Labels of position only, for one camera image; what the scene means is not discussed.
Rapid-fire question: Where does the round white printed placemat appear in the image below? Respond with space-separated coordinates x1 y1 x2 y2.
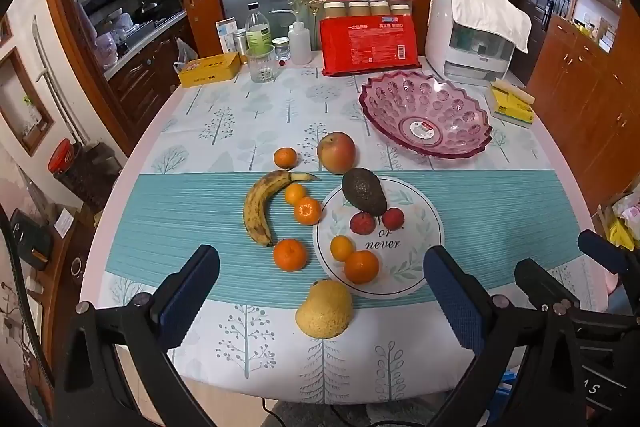
312 176 445 298

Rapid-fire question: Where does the black cable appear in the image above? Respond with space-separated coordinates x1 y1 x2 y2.
257 397 381 427

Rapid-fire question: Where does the clear glass cup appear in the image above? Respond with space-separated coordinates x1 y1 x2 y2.
246 46 277 84

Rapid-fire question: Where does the wooden cabinet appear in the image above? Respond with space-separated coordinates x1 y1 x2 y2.
525 14 640 212

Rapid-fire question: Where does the spotted yellow banana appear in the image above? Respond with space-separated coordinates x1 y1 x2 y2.
243 170 321 248

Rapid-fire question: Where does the yellow tin box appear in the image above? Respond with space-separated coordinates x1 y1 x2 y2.
177 53 240 88

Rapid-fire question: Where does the pink glass bowl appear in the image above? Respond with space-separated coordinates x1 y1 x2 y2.
359 70 493 162

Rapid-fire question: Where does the dark entry door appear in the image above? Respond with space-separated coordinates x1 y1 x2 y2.
510 0 563 82

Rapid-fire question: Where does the red apple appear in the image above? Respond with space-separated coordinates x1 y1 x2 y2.
316 132 357 175

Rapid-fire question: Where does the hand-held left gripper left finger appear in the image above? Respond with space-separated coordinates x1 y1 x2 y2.
52 245 221 427

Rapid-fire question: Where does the dark avocado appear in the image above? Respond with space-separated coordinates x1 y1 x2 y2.
342 167 388 215

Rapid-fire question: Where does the white towel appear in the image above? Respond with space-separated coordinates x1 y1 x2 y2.
440 0 532 54

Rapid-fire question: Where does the white countertop appliance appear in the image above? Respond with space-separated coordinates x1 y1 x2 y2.
425 0 516 88

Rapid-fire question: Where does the yellow tissue pack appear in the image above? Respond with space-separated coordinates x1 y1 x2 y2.
487 81 536 128

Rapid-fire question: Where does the red paper cup packet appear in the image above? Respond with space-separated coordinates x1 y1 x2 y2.
319 0 420 78

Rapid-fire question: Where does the yellow pear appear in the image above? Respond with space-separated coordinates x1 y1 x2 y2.
295 279 353 339

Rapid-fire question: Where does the yellow bag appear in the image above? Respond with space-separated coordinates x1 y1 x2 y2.
600 192 640 253

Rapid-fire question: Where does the white carton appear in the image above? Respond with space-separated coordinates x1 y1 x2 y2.
216 18 241 56

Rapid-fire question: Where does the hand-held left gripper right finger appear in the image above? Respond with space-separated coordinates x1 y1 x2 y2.
423 245 583 427

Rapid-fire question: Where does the green-label clear bottle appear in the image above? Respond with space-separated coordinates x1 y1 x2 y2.
245 3 273 58

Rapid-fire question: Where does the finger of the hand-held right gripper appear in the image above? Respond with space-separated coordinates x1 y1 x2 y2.
514 258 581 314
577 229 632 276

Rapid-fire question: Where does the clear plastic bag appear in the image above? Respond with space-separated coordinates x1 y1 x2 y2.
173 38 199 75

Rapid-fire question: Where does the metal can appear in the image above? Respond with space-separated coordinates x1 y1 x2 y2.
233 29 249 65

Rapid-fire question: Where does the white squeeze bottle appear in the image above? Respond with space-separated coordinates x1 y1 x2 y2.
270 9 313 66

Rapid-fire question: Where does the tree-print tablecloth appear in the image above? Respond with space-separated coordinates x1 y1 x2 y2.
80 54 608 408

